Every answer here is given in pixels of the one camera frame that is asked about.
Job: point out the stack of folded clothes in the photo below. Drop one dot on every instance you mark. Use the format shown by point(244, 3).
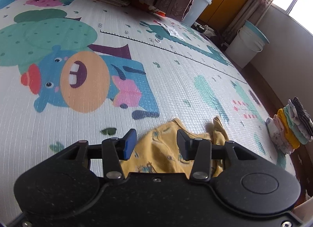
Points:
point(288, 129)

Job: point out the orange wooden cabinet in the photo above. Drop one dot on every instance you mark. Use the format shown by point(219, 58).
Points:
point(227, 2)

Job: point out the cartoon printed play mat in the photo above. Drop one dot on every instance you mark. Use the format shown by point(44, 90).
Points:
point(171, 75)

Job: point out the small red white packet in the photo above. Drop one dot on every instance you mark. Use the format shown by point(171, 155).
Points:
point(156, 11)

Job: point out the dark cloth heap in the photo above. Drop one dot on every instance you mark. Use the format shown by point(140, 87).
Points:
point(207, 30)

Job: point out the white planter bucket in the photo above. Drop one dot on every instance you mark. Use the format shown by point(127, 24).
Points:
point(196, 7)

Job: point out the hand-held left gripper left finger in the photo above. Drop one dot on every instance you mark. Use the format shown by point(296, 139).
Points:
point(129, 144)

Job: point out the brown patterned curtain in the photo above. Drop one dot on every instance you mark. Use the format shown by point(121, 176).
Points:
point(259, 2)

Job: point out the white bucket teal rim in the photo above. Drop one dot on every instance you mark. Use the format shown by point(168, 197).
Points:
point(244, 46)

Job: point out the yellow vehicle print pants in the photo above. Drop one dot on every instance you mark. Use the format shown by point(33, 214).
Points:
point(159, 148)

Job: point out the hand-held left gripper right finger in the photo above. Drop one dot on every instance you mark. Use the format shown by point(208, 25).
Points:
point(183, 144)

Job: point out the bright window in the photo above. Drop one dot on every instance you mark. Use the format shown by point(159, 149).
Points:
point(300, 4)

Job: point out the clear plastic bag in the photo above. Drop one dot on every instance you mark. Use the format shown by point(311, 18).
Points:
point(172, 31)

